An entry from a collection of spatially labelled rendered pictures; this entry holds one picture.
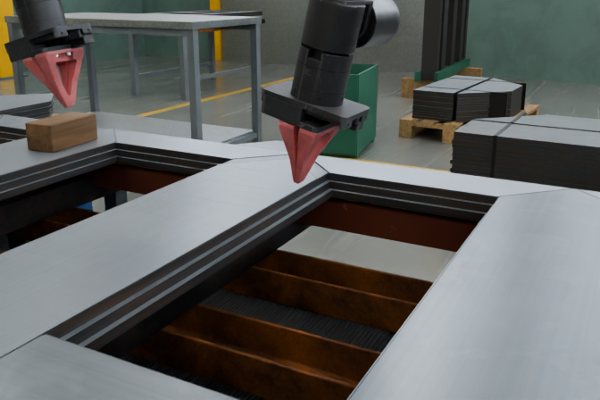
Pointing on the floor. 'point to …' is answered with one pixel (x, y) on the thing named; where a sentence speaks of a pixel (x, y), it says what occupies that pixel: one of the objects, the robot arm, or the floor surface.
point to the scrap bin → (356, 85)
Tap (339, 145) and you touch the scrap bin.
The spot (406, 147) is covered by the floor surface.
